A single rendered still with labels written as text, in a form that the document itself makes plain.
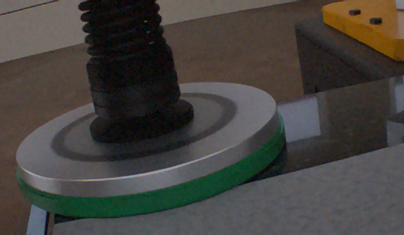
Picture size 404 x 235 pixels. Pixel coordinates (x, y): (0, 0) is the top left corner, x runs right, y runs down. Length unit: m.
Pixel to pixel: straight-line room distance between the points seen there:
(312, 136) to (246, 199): 0.11
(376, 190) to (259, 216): 0.08
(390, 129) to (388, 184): 0.10
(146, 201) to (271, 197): 0.08
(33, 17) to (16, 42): 0.31
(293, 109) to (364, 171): 0.16
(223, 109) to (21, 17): 6.01
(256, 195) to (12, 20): 6.13
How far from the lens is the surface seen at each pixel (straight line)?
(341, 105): 0.56
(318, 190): 0.41
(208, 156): 0.42
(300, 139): 0.49
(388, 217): 0.37
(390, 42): 1.09
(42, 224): 0.47
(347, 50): 1.20
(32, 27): 6.48
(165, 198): 0.41
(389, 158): 0.44
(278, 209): 0.39
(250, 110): 0.49
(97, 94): 0.48
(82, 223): 0.42
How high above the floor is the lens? 1.02
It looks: 18 degrees down
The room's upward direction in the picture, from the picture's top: 10 degrees counter-clockwise
